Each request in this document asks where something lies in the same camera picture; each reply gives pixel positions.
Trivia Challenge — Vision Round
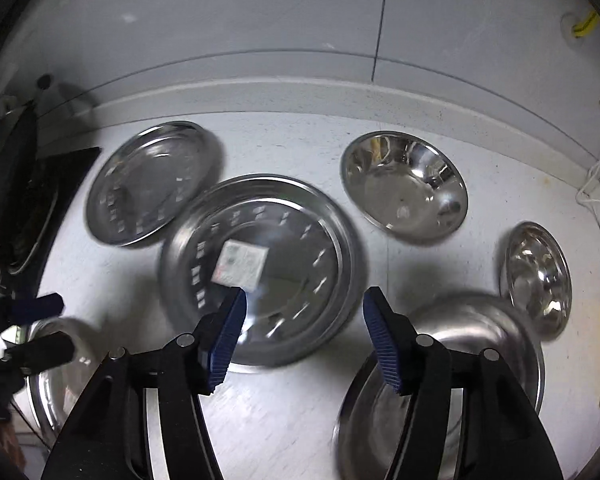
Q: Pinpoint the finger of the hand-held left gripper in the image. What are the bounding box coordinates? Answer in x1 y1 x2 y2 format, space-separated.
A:
0 332 76 386
0 292 65 342

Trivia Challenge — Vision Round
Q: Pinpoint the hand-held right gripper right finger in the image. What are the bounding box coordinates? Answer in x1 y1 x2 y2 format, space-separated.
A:
362 286 563 480

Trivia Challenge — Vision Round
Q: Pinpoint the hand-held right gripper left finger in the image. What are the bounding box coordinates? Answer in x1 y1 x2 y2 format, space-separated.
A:
40 287 248 480

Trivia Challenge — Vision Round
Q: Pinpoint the stainless steel basin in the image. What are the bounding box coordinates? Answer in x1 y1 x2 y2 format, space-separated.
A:
27 317 111 448

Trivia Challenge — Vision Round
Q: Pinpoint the large stainless steel plate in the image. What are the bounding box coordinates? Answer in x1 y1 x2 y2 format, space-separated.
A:
160 175 366 373

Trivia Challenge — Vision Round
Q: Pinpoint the large stainless steel bowl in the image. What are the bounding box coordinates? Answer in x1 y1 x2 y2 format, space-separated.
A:
332 294 546 480

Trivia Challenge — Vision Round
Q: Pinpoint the medium stainless steel bowl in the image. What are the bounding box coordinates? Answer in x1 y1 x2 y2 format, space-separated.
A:
340 131 469 241

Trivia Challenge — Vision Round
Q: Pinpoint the black cooktop stove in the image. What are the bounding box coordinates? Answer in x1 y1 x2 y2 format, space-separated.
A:
0 145 102 311

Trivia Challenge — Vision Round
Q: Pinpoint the cooking pot with lid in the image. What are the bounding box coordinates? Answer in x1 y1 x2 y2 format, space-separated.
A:
0 74 63 281

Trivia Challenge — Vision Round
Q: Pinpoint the small stainless steel plate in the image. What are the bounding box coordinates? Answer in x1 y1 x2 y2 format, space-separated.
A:
85 121 223 248

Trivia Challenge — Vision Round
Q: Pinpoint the small stainless steel bowl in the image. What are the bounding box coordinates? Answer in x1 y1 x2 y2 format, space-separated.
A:
500 221 572 339

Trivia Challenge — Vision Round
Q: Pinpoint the white cable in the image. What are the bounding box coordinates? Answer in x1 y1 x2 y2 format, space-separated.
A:
575 130 600 236

